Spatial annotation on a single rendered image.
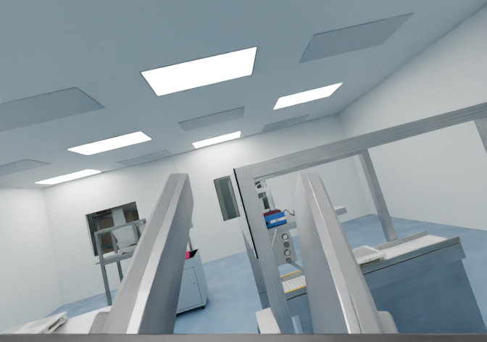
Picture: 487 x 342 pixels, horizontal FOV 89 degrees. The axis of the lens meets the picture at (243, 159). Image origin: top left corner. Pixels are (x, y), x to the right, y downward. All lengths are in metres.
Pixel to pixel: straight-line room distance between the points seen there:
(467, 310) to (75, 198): 7.42
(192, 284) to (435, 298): 3.00
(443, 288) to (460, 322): 0.24
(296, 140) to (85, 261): 6.22
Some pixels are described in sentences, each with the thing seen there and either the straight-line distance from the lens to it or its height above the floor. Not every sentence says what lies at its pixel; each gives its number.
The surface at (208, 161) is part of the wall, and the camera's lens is 6.72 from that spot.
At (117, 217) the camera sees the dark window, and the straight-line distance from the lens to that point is 7.36.
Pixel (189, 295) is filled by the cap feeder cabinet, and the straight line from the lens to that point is 4.22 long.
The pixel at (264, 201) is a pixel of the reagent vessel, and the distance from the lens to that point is 1.68.
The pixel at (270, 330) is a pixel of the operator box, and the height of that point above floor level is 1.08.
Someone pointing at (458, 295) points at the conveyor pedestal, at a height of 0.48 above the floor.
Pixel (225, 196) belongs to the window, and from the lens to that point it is 6.74.
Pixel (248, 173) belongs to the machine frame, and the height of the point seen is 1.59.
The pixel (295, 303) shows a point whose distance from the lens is 1.81.
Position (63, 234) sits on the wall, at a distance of 7.88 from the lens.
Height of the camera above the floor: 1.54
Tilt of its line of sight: 7 degrees up
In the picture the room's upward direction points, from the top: 15 degrees counter-clockwise
